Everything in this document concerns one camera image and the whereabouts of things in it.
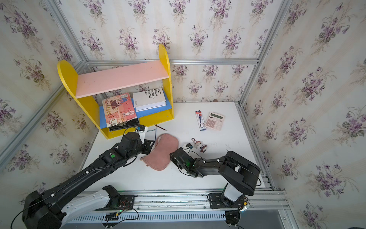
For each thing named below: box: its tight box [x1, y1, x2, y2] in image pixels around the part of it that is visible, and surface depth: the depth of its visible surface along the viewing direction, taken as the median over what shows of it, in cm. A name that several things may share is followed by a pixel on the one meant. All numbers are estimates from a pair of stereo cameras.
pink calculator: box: [204, 112, 225, 131], surface depth 107 cm
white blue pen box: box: [194, 109, 207, 132], surface depth 109 cm
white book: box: [132, 87, 167, 113], surface depth 100 cm
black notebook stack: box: [108, 117, 140, 132], surface depth 104 cm
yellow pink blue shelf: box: [57, 43, 175, 140], surface depth 97 cm
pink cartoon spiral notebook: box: [101, 92, 138, 128], surface depth 97 cm
